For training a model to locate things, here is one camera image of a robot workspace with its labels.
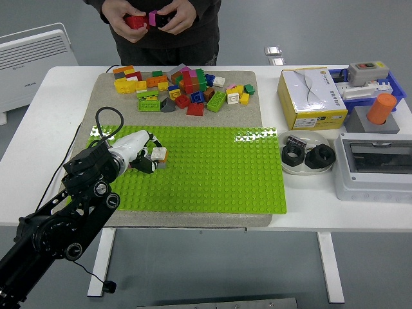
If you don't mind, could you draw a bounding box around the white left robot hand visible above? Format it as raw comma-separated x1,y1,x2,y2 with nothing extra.
109,129,169,175

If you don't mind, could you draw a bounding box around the person's right hand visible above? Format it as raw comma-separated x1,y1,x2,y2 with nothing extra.
101,0,151,44

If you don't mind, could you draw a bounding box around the person's left hand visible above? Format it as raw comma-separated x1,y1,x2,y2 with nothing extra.
156,0,198,36

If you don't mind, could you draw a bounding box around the black brick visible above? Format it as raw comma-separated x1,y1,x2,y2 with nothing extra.
155,14,176,28

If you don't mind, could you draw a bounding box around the large red brick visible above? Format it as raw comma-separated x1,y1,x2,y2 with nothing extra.
124,14,151,32

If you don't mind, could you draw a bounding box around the lime long hollow brick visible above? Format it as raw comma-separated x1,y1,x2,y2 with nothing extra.
137,98,162,113

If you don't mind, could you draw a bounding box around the lime flat brick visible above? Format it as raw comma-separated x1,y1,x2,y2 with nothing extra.
135,89,160,100

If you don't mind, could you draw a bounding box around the large grey roof brick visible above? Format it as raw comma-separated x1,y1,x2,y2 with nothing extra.
167,63,191,80

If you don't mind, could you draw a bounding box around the grey slope brick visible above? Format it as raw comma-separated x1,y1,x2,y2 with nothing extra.
160,97,176,113

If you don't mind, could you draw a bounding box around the large yellow brick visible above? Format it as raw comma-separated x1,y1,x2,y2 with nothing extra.
113,78,137,95

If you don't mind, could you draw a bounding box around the red and white brick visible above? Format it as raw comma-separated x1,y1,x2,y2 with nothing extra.
124,71,144,84

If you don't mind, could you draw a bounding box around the tall green brick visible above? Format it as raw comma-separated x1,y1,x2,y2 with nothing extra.
194,68,209,92

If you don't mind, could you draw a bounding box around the tall red brick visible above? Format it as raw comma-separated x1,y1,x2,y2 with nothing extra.
181,70,195,95

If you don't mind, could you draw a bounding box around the yellow brick with blue plate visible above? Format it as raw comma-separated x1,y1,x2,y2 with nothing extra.
167,84,182,101

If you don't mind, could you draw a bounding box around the red square brick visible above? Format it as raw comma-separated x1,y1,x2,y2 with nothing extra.
174,93,191,109

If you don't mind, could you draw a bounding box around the orange long brick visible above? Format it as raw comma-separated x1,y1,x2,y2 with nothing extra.
144,75,169,88

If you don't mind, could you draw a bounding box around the red slope brick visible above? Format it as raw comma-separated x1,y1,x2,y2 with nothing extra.
186,102,205,117

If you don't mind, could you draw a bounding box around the green studded baseplate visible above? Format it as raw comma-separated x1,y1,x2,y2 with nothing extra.
87,124,288,215

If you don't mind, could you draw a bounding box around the white brick with yellow plate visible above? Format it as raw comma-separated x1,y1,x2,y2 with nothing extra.
225,88,241,106

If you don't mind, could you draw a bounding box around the person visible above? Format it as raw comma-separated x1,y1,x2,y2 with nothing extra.
83,0,223,67

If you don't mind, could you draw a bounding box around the grey-brown table mat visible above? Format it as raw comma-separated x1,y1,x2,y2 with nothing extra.
60,70,274,228

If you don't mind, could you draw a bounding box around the white panel heater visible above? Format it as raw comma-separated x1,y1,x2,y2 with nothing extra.
0,22,80,126

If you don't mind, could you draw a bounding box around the white table leg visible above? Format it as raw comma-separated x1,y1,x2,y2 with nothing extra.
87,227,117,297
316,230,346,304

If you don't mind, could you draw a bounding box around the yellow and white cardboard box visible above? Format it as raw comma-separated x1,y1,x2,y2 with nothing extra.
277,67,350,131

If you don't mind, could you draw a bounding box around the black hex nut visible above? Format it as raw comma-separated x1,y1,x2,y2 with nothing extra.
304,144,337,170
281,144,305,167

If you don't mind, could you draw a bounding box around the small black circuit board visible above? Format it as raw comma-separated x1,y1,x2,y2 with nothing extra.
286,134,307,149

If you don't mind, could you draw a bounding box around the white oval dish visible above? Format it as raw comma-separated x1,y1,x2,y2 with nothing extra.
277,129,331,176

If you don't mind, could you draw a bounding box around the grey metal plate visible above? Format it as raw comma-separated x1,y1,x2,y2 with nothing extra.
136,297,301,309

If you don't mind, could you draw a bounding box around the white terminal block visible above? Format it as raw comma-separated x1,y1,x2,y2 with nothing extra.
335,79,392,101

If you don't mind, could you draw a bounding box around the grey square block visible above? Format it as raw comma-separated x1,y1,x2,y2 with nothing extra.
344,106,401,135

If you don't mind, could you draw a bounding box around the orange cylinder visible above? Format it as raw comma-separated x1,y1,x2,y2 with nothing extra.
366,93,398,125

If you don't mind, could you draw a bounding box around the blue plastic tray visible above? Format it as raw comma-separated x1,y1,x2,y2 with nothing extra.
328,68,407,113

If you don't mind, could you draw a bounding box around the black plug with cord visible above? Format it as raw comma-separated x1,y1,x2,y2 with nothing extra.
37,64,121,294

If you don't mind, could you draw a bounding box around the grey push-button switch box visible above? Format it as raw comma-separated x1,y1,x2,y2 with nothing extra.
346,61,390,88

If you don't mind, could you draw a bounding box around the grey electrical enclosure box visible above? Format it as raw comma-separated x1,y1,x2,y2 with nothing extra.
333,132,412,204

